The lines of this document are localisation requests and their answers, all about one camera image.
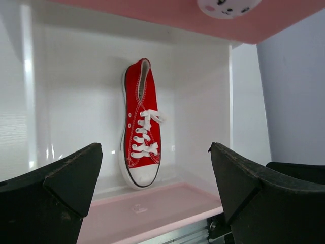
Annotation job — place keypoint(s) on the red sneaker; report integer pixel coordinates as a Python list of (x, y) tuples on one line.
[(140, 147)]

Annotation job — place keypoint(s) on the aluminium mounting rail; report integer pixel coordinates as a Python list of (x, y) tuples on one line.
[(197, 232)]

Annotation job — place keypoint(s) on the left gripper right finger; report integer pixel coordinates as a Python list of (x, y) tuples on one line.
[(262, 205)]

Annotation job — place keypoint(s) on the light pink drawer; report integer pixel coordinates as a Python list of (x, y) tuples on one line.
[(61, 90)]

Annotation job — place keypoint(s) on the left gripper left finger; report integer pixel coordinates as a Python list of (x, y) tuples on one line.
[(48, 205)]

